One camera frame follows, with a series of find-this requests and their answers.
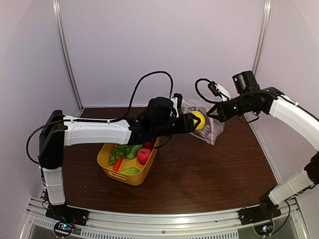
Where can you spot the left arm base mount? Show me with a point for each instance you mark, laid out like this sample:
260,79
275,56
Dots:
67,214

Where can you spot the green toy cucumber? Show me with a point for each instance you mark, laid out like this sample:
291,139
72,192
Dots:
133,151

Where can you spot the front aluminium rail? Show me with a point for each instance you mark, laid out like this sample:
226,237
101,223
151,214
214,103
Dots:
223,224

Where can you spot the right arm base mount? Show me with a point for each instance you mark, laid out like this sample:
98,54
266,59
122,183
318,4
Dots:
266,210

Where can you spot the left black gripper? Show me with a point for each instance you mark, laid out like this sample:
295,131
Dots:
187,125

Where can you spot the right aluminium frame post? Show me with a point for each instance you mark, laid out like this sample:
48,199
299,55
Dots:
264,26

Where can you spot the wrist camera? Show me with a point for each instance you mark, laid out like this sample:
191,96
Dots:
219,91
177,101

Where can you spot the red toy chili pepper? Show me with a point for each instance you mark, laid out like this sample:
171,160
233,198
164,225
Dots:
117,164

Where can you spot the yellow plastic basket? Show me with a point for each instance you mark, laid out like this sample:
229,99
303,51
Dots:
134,180

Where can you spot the yellow toy apple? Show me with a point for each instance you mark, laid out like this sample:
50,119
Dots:
198,120

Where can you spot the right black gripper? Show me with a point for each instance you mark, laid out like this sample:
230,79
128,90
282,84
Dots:
223,117

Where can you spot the green toy pear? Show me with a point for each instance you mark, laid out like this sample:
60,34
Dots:
130,171

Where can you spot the circuit board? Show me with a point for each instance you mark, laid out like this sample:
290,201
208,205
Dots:
264,229
62,229

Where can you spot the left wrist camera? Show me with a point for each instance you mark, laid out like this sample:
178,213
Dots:
177,101

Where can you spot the left aluminium frame post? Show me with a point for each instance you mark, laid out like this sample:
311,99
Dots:
65,53

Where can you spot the left circuit board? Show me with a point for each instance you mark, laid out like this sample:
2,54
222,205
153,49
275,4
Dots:
62,229

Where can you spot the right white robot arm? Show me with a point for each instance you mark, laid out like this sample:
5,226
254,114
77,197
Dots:
295,130

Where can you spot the clear dotted zip bag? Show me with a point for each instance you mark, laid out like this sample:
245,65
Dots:
210,128

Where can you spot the right circuit board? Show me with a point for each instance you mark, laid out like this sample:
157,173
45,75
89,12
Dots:
264,229

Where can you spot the red toy apple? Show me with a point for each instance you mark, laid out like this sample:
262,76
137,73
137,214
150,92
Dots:
143,155
149,145

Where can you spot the green toy grapes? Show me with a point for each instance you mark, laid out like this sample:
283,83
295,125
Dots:
117,152

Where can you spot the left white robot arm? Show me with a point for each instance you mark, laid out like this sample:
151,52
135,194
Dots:
161,118

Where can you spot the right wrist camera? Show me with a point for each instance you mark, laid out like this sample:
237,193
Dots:
219,91

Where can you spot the aluminium frame post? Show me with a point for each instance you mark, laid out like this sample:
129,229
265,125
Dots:
264,26
65,53

